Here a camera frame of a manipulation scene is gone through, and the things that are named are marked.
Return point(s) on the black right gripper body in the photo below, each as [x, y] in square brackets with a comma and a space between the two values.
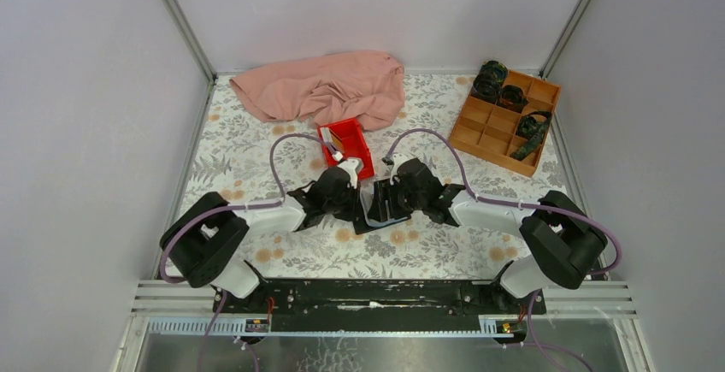
[403, 202]

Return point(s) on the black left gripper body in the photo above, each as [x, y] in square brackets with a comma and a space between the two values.
[344, 207]

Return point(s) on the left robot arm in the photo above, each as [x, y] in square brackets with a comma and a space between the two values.
[202, 243]

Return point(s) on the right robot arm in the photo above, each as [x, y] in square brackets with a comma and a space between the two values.
[563, 244]

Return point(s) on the stack of cards in bin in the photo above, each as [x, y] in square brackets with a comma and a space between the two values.
[330, 138]

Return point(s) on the red plastic bin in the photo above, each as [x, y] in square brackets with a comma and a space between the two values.
[351, 134]

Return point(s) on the wooden compartment tray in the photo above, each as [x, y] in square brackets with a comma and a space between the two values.
[492, 132]

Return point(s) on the pink cloth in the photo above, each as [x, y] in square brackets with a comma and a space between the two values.
[366, 85]

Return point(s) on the rolled dark belt middle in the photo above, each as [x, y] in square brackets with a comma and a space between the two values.
[512, 98]

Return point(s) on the rolled dark belt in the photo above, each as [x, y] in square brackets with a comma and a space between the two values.
[488, 83]
[512, 98]

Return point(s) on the rolled dark belt top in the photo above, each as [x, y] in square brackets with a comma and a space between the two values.
[488, 83]

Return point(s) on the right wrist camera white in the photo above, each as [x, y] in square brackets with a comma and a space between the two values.
[394, 161]

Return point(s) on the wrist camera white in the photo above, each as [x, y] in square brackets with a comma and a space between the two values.
[394, 161]
[351, 165]

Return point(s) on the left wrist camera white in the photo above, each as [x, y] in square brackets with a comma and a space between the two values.
[351, 165]

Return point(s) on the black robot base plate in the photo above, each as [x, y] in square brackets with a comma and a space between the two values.
[297, 305]

